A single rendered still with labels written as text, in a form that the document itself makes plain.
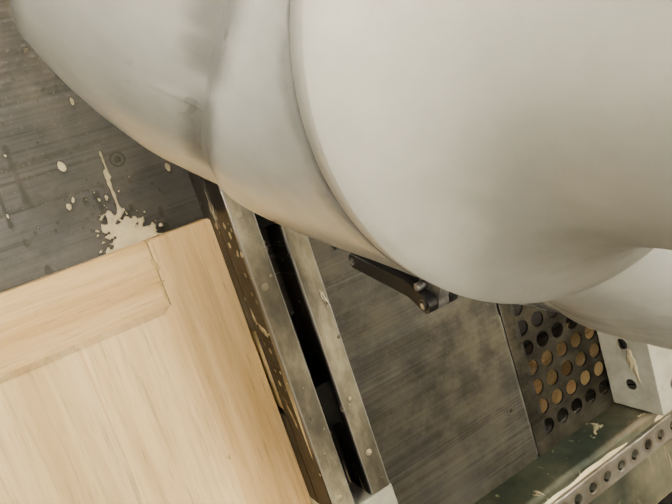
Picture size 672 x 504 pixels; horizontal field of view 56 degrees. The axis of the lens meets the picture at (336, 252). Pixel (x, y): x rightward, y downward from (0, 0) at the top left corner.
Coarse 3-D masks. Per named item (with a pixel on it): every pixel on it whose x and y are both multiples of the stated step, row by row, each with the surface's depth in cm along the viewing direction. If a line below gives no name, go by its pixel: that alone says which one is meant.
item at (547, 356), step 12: (576, 336) 102; (588, 336) 104; (564, 348) 101; (576, 360) 107; (552, 372) 103; (564, 372) 107; (588, 372) 115; (600, 372) 119; (540, 384) 103; (552, 384) 107; (552, 396) 111
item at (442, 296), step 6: (420, 282) 42; (426, 282) 42; (414, 288) 42; (420, 288) 42; (426, 288) 42; (432, 288) 42; (438, 288) 41; (438, 294) 41; (444, 294) 42; (438, 300) 42; (444, 300) 42; (438, 306) 42
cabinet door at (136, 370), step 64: (128, 256) 52; (192, 256) 54; (0, 320) 47; (64, 320) 50; (128, 320) 52; (192, 320) 54; (0, 384) 48; (64, 384) 50; (128, 384) 52; (192, 384) 55; (256, 384) 57; (0, 448) 48; (64, 448) 50; (128, 448) 52; (192, 448) 55; (256, 448) 57
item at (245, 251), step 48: (240, 240) 51; (288, 240) 52; (240, 288) 55; (288, 288) 56; (288, 336) 53; (336, 336) 55; (288, 384) 53; (336, 384) 55; (288, 432) 58; (336, 432) 59; (336, 480) 55; (384, 480) 58
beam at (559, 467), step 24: (624, 408) 81; (576, 432) 79; (600, 432) 78; (624, 432) 76; (552, 456) 76; (576, 456) 75; (600, 456) 74; (648, 456) 78; (528, 480) 73; (552, 480) 72; (624, 480) 76; (648, 480) 79
